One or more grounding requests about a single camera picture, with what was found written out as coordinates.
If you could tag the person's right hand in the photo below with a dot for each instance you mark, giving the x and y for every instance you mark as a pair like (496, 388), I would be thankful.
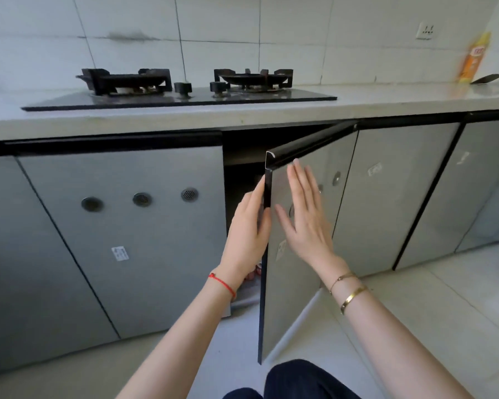
(309, 232)

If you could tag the person's left hand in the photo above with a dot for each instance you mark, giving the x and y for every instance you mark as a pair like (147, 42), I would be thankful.
(245, 236)

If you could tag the grey cabinet door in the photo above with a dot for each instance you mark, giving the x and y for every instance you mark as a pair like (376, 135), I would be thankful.
(291, 295)
(149, 245)

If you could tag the grey kitchen cabinet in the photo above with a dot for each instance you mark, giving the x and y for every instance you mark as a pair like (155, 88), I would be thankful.
(399, 203)

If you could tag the person's right forearm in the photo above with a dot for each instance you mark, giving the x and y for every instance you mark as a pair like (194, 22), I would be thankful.
(399, 357)

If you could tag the person's left forearm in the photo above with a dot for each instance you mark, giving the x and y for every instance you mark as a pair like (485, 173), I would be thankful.
(179, 349)

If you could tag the person's dark trousers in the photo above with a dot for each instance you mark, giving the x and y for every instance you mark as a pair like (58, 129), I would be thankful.
(307, 382)

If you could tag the orange detergent bottle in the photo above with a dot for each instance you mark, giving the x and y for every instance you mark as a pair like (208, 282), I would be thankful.
(474, 58)

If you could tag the black glass gas stove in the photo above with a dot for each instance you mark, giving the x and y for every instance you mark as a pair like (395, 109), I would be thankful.
(233, 99)

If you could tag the white table countertop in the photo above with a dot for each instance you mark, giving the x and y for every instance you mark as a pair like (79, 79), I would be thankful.
(378, 101)

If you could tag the stove knob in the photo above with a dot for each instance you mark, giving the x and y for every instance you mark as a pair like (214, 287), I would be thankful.
(183, 89)
(218, 89)

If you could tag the black burner pan support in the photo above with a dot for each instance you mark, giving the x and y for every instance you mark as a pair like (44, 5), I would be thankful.
(253, 78)
(108, 80)

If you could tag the white wall socket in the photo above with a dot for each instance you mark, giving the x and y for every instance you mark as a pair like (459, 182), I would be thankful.
(425, 31)

